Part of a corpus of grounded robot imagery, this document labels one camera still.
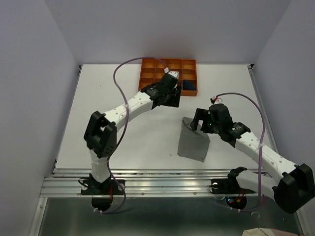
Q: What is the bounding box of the navy blue underwear white trim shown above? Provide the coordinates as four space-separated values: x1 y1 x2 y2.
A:
183 80 197 91

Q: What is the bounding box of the grey underwear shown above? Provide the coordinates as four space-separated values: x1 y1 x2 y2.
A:
177 117 210 162

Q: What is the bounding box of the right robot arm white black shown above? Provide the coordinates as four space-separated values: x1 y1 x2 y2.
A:
190 104 315 214

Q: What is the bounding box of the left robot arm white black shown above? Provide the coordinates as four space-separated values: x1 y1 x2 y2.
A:
84 71 181 194

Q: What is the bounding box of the orange compartment tray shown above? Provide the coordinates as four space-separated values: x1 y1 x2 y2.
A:
138 58 198 96

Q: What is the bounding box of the white pink bag corner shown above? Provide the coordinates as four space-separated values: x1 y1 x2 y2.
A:
242 228 297 236

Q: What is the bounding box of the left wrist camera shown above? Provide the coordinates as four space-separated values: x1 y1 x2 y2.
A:
164 67 180 80

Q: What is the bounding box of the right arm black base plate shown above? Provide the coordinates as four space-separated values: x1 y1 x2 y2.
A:
210 178 243 195

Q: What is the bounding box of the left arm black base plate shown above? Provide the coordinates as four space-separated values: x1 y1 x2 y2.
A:
78 178 125 196

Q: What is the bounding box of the aluminium rail frame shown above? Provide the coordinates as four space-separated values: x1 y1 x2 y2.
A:
39 64 302 236

